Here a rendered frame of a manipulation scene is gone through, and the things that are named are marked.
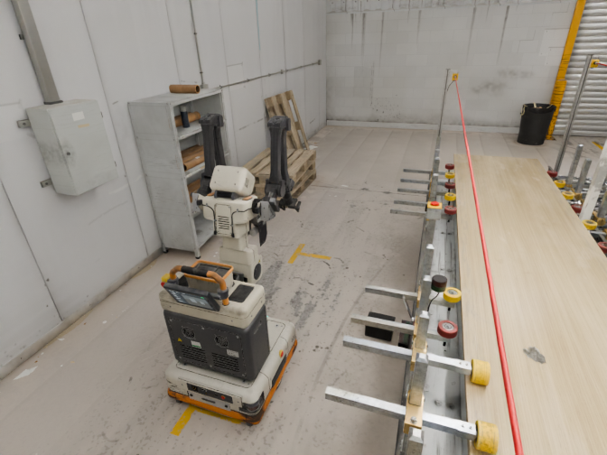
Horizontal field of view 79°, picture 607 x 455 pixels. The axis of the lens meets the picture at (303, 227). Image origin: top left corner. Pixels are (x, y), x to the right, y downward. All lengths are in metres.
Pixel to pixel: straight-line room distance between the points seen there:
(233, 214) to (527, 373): 1.50
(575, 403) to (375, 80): 8.21
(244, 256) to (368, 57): 7.47
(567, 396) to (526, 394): 0.13
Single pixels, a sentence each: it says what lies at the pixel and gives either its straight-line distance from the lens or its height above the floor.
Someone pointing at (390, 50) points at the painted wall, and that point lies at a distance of 9.11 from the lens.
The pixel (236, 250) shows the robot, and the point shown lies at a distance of 2.22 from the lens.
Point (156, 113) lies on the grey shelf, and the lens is 3.55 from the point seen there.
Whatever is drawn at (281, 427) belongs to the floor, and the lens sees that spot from 2.44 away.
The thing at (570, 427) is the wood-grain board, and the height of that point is 0.90.
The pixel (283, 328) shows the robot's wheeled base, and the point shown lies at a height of 0.28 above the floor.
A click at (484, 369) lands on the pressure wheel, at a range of 1.50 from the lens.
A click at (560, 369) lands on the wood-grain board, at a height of 0.90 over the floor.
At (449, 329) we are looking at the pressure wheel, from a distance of 1.72.
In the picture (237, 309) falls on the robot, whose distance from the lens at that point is 1.92.
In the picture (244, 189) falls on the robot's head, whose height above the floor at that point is 1.29.
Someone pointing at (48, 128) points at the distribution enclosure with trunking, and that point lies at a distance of 3.02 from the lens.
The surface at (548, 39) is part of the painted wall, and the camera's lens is 9.22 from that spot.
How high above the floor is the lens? 2.02
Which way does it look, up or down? 28 degrees down
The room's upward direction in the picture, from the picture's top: 2 degrees counter-clockwise
